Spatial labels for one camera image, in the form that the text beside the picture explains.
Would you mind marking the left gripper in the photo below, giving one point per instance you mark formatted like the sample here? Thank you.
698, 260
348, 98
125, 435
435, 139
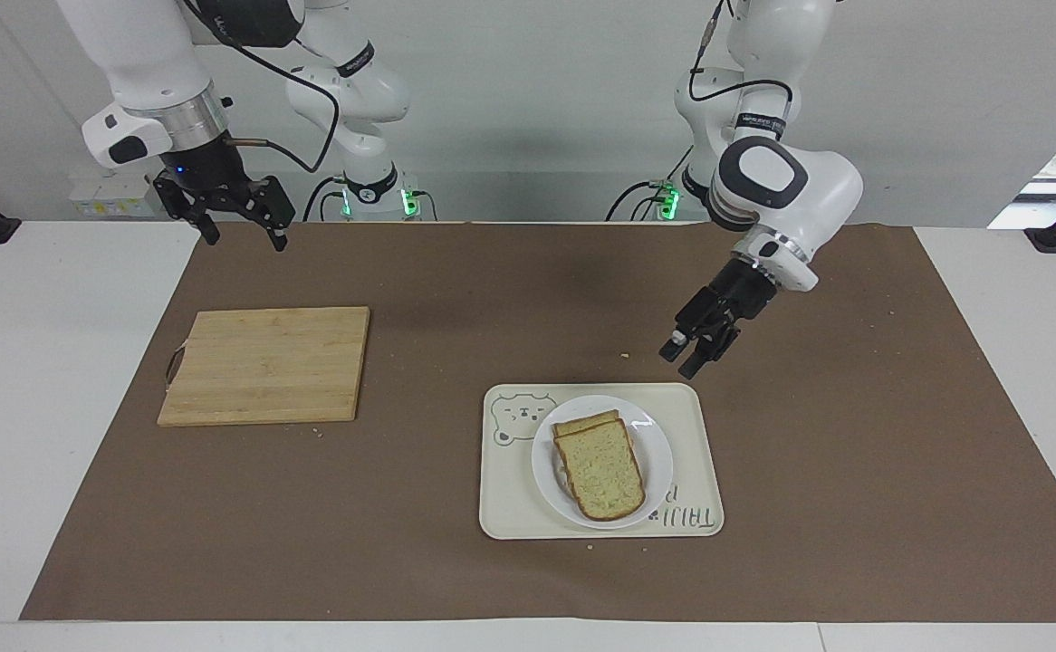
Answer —
727, 303

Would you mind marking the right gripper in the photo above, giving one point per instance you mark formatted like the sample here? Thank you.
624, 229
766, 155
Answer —
209, 167

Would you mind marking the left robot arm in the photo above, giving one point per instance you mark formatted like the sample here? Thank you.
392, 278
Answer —
822, 186

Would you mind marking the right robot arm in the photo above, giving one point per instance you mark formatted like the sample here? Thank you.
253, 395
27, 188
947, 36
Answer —
143, 54

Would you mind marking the white round plate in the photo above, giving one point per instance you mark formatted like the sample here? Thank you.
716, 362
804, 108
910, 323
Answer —
655, 453

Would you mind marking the toast bread slice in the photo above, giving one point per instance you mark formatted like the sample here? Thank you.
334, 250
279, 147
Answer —
602, 471
582, 422

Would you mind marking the wooden cutting board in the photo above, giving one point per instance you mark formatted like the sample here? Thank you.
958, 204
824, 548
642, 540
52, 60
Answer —
270, 367

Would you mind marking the cream tray with bear print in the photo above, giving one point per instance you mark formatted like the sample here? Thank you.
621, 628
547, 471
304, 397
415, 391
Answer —
510, 489

